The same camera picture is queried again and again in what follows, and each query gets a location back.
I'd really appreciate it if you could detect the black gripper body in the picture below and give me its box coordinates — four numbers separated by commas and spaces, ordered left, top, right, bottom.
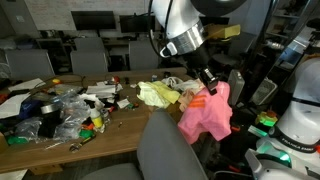
195, 64, 220, 92

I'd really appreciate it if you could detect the pink shirt with orange stripes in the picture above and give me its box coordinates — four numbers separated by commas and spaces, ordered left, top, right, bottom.
176, 80, 234, 145

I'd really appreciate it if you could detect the white tower heater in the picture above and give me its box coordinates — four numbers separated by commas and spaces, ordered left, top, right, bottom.
227, 68, 246, 106

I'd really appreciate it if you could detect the white terry towel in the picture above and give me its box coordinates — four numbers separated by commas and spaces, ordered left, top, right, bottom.
161, 76, 205, 95

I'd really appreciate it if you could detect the peach shirt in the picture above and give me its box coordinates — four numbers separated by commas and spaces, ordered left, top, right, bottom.
177, 88, 201, 113

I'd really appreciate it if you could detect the white grille heater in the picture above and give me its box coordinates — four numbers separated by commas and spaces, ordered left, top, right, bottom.
250, 76, 279, 106

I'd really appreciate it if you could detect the emergency stop button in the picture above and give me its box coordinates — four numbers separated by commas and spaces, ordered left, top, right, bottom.
254, 110, 279, 128

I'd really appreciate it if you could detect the pale green towel cloth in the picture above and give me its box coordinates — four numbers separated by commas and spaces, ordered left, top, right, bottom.
136, 81, 168, 110

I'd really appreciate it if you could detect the small white card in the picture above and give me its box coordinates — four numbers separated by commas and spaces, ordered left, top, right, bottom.
116, 98, 131, 110

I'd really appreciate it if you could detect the metal shelf rack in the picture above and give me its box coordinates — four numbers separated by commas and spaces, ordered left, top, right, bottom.
263, 0, 320, 69

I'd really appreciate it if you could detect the white paper stack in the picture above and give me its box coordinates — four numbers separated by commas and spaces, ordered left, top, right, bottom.
85, 81, 123, 100

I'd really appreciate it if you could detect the white bottle yellow label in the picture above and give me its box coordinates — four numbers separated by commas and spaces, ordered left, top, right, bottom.
88, 105, 105, 134

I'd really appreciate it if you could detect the orange plastic item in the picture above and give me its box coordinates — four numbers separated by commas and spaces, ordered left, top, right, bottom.
81, 122, 95, 131

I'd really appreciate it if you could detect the large black monitor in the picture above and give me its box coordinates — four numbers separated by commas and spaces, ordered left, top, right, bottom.
70, 10, 117, 32

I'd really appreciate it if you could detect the green plastic item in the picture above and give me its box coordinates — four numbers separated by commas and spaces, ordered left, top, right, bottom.
78, 128, 95, 140

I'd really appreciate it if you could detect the adjustable wrench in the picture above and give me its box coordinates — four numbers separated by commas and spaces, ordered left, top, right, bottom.
68, 133, 97, 154

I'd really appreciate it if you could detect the clear plastic bag pile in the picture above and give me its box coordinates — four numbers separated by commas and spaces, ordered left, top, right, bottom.
14, 91, 92, 143

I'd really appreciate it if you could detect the silver tape roll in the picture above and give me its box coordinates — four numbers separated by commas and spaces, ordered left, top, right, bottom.
39, 102, 61, 115

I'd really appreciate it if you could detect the blue bag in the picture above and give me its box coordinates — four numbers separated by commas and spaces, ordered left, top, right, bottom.
17, 99, 43, 121

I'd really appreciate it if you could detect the white paper sheet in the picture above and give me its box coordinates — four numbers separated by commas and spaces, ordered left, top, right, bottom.
7, 77, 47, 93
0, 92, 32, 120

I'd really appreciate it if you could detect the green plastic bag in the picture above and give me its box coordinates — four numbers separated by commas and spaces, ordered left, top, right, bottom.
5, 134, 30, 146

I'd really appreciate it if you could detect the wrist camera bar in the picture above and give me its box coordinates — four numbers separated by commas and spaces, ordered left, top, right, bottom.
205, 23, 242, 40

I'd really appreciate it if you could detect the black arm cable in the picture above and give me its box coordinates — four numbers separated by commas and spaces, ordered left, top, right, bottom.
147, 0, 175, 60

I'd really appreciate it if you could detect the black camera on stand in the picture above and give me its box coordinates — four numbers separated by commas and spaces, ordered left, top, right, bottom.
305, 17, 320, 44

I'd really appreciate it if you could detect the wall whiteboard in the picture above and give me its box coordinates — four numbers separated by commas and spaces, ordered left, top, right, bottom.
23, 0, 158, 32

